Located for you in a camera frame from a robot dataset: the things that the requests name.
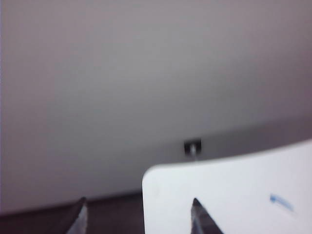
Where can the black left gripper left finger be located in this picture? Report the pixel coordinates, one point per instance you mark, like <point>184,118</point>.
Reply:
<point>79,219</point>

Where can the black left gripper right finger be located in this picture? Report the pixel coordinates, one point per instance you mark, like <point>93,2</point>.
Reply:
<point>201,219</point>

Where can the blue pen cap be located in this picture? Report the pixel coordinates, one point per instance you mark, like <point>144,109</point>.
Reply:
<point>273,198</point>

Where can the black wall socket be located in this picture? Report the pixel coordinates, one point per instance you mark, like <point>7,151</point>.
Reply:
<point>188,146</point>

